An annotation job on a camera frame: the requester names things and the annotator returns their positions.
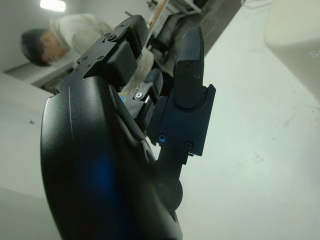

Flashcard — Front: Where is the white two-slot toaster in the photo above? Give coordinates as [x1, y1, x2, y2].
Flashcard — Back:
[264, 0, 320, 59]

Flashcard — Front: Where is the rectangular ceiling light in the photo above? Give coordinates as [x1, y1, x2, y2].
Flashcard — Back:
[39, 0, 67, 10]

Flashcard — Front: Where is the person in beige fleece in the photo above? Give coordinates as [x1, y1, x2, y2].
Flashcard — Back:
[20, 13, 155, 93]

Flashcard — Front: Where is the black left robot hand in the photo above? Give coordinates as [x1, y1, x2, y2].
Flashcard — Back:
[40, 14, 217, 240]

